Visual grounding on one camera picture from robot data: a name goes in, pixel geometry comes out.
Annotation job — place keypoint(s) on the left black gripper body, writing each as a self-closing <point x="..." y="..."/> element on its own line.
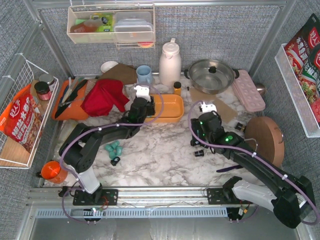
<point x="150" y="106"/>

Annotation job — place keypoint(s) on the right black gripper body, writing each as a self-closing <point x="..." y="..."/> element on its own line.
<point x="195" y="128"/>

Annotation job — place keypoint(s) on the black coffee capsule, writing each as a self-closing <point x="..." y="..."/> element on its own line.
<point x="194" y="143"/>
<point x="199" y="153"/>
<point x="115" y="161"/>

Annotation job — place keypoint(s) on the brown cardboard sheet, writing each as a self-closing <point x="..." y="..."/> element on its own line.
<point x="226" y="113"/>

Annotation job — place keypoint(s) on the orange plastic storage basket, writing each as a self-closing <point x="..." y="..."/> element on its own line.
<point x="173" y="108"/>

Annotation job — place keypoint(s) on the red cloth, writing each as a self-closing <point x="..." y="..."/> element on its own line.
<point x="105" y="94"/>

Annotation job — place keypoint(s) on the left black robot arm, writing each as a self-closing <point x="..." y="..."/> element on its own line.
<point x="81" y="147"/>

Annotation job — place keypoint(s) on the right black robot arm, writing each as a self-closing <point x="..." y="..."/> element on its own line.
<point x="291" y="199"/>

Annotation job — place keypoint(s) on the teal coffee capsule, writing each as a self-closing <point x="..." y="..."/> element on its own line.
<point x="112" y="155"/>
<point x="111" y="147"/>
<point x="119" y="150"/>

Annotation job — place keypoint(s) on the small brown cardboard piece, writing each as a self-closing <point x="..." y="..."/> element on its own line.
<point x="198" y="95"/>

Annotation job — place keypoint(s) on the light blue mug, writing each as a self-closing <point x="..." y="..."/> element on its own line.
<point x="144" y="74"/>

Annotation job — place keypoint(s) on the brown folded cloth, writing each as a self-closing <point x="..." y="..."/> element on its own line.
<point x="124" y="73"/>

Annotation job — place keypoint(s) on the yellow spice bottle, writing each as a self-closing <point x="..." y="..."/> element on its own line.
<point x="177" y="88"/>

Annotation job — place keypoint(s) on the steel pot with glass lid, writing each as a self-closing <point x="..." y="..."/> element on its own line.
<point x="211" y="76"/>

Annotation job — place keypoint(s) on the pink egg tray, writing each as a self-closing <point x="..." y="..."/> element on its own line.
<point x="246" y="91"/>

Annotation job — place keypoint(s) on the white thermos jug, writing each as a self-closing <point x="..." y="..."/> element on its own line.
<point x="170" y="63"/>

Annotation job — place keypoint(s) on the white small bowl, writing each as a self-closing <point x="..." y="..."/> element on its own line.
<point x="106" y="66"/>

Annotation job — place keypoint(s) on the round wooden board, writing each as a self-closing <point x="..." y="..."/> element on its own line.
<point x="265" y="137"/>

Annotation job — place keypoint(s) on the orange cutting board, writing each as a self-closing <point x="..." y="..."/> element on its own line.
<point x="73" y="111"/>

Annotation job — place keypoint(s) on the clear lidded food containers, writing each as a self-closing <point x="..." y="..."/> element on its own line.
<point x="133" y="26"/>

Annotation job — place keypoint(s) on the silver lid jar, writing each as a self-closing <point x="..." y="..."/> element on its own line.
<point x="48" y="78"/>

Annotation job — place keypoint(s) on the red lid jar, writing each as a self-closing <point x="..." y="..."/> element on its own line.
<point x="43" y="91"/>

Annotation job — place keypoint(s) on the orange round object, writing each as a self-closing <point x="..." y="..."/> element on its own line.
<point x="53" y="172"/>

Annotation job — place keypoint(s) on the green seasoning packet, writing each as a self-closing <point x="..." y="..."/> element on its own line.
<point x="309" y="77"/>

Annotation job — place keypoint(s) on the red seasoning packet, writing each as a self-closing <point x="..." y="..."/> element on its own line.
<point x="300" y="46"/>

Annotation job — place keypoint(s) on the orange snack bag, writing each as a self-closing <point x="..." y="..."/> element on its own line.
<point x="21" y="120"/>

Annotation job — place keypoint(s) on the purple handled utensil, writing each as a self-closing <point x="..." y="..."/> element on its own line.
<point x="227" y="169"/>

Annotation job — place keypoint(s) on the black handled knife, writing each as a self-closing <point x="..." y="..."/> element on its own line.
<point x="73" y="95"/>

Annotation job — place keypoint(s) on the white wall storage basket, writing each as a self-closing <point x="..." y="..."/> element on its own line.
<point x="94" y="24"/>

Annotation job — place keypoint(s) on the right white wire basket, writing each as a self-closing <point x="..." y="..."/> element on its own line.
<point x="301" y="105"/>

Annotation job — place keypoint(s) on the white wire basket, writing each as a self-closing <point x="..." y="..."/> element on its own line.
<point x="301" y="105"/>
<point x="12" y="154"/>

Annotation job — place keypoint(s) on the left white wire basket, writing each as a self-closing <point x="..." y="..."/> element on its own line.
<point x="12" y="154"/>

